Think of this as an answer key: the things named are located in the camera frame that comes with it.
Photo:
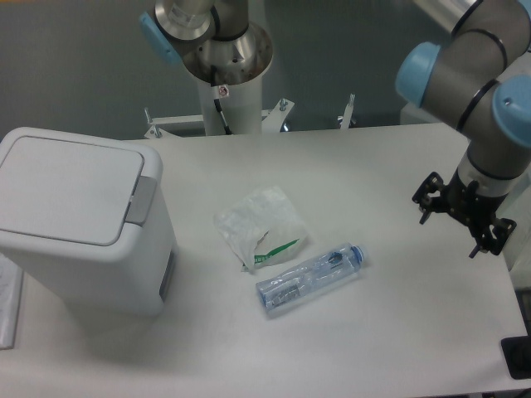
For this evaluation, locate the white plastic trash can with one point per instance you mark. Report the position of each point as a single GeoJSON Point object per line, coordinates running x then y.
{"type": "Point", "coordinates": [131, 275]}

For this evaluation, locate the white metal base frame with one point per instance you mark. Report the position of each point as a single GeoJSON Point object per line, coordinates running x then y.
{"type": "Point", "coordinates": [274, 120]}

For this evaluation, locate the white trash can lid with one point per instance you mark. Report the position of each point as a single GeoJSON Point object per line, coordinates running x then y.
{"type": "Point", "coordinates": [61, 190]}

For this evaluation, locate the clear plastic water bottle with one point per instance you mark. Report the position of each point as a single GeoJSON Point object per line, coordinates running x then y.
{"type": "Point", "coordinates": [310, 279]}

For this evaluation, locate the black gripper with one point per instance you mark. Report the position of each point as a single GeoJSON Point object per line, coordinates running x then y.
{"type": "Point", "coordinates": [466, 205]}

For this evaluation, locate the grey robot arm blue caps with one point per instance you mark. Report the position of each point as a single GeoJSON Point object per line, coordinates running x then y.
{"type": "Point", "coordinates": [461, 85]}

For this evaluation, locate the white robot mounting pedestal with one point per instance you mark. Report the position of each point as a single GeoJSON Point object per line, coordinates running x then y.
{"type": "Point", "coordinates": [237, 107]}

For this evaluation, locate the white tray at left edge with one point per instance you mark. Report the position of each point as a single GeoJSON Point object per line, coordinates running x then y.
{"type": "Point", "coordinates": [11, 292]}

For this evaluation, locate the crumpled clear plastic bag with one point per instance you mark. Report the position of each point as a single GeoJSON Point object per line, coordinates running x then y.
{"type": "Point", "coordinates": [262, 229]}

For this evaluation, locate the black device at table edge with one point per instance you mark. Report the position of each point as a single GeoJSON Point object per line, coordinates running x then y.
{"type": "Point", "coordinates": [516, 352]}

